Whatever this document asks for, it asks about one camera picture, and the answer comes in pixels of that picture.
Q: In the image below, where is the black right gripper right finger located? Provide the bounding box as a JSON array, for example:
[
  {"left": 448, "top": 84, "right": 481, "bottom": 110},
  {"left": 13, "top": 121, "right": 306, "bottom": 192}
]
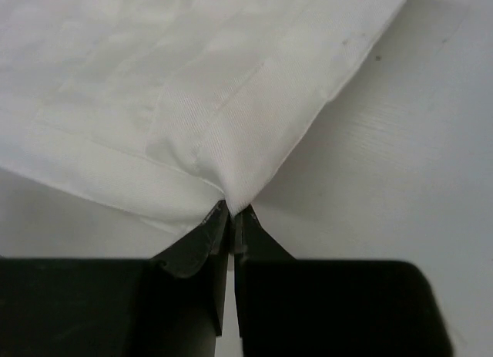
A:
[{"left": 233, "top": 207, "right": 454, "bottom": 356}]

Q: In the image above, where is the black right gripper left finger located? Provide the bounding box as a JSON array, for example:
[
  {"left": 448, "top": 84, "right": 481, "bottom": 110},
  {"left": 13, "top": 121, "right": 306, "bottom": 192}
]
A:
[{"left": 1, "top": 201, "right": 228, "bottom": 356}]

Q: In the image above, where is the white pleated skirt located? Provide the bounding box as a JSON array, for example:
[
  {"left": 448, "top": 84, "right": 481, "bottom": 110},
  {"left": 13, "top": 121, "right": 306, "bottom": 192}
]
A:
[{"left": 1, "top": 0, "right": 407, "bottom": 235}]

